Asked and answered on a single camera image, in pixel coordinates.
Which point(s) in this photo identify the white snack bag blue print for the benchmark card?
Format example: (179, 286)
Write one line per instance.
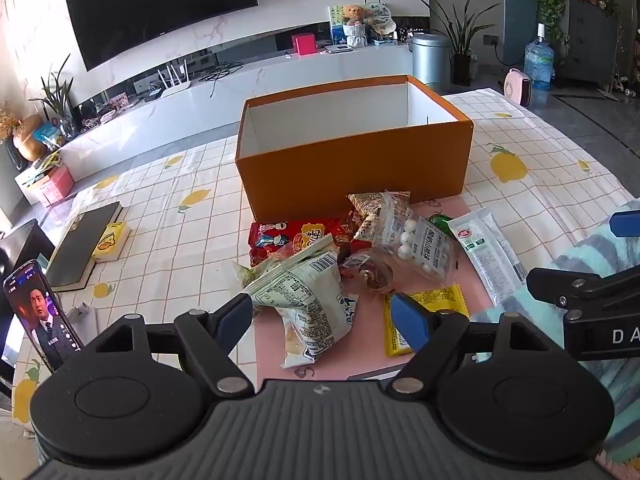
(315, 332)

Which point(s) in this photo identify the white phone stand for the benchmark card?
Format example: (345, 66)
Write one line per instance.
(80, 312)

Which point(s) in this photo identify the small yellow box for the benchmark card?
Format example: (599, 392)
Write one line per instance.
(111, 242)

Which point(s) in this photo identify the silver trash can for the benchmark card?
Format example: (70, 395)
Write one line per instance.
(431, 62)

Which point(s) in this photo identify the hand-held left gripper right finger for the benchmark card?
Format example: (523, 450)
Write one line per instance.
(410, 322)

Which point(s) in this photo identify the pink heater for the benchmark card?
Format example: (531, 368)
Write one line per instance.
(520, 85)

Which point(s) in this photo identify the white cardboard box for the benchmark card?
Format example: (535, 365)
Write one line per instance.
(35, 175)

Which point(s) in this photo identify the small dark red packet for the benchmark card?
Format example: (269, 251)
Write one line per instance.
(359, 246)

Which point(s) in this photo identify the white marble console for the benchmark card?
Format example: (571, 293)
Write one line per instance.
(300, 72)

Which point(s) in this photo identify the dried flowers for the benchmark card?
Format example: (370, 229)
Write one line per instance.
(7, 122)

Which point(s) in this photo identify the clear packet of white balls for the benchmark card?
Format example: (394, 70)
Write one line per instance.
(425, 255)

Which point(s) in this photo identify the black book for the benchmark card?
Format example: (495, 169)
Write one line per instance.
(82, 245)

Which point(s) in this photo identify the blue white small box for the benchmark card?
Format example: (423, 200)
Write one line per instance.
(384, 42)

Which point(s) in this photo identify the white green snack bag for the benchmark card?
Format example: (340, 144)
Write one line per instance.
(295, 275)

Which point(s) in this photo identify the yellow snack packet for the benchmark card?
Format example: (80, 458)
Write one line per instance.
(447, 302)

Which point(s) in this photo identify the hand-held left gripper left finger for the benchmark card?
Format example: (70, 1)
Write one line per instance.
(235, 317)

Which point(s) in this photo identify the tall plant in black pot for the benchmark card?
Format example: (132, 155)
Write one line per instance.
(462, 55)

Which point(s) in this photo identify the grey cabinet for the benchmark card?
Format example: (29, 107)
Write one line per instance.
(595, 45)

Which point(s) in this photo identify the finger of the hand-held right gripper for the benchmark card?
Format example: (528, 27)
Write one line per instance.
(575, 282)
(627, 224)

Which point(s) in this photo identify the long white snack packet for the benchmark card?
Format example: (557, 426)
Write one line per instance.
(487, 255)

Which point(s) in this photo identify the brown chocolate bar packet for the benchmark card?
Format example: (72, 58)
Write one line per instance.
(344, 229)

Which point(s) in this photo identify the pink cube box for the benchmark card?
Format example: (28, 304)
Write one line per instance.
(304, 44)

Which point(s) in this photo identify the large blue water bottle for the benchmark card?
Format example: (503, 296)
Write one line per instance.
(539, 67)

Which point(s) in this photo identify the golden gourd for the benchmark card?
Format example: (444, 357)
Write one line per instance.
(30, 140)

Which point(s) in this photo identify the striped fuzzy clothing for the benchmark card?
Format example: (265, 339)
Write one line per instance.
(590, 252)

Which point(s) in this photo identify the white flat device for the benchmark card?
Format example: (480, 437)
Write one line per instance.
(339, 49)

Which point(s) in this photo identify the clear brown cake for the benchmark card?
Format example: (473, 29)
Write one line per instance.
(372, 275)

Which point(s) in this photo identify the brown patterned snack packet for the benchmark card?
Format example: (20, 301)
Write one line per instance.
(367, 205)

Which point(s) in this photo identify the smartphone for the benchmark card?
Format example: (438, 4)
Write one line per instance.
(37, 310)

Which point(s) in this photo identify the pink mat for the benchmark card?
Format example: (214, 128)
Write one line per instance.
(360, 355)

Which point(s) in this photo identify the large red snack packet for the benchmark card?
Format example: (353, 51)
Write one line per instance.
(280, 240)

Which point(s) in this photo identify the teddy bear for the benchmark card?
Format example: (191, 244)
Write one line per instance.
(353, 15)

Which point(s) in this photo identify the white router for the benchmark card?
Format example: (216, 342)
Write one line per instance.
(175, 87)

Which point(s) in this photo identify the pink photo frame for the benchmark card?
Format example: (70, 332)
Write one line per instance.
(117, 101)

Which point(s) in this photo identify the round hand fan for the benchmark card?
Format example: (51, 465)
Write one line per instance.
(377, 15)

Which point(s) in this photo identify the green plant in glass vase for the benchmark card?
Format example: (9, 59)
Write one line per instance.
(57, 100)

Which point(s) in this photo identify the wall outlet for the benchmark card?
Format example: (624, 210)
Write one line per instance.
(491, 40)

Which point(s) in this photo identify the orange cardboard box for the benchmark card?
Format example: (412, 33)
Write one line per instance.
(350, 160)

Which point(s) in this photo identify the blue picture card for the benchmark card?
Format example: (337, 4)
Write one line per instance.
(336, 25)

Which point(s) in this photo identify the black television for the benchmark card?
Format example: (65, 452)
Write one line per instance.
(160, 5)

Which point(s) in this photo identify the black furniture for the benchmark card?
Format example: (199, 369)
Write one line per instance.
(22, 250)

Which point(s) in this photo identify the pink storage box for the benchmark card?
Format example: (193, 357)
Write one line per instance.
(57, 185)

